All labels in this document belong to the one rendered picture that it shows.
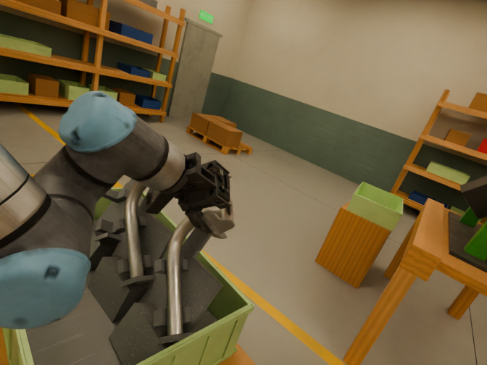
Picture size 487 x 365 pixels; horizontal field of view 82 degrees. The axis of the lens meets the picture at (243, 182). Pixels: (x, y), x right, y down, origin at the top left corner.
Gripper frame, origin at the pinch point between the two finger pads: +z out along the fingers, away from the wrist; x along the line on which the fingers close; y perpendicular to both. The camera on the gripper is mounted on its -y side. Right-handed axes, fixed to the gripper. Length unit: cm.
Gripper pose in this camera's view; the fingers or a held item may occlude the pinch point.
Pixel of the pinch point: (219, 211)
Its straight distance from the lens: 61.6
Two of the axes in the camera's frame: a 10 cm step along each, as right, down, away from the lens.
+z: 4.3, 3.9, 8.1
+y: 9.0, -2.6, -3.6
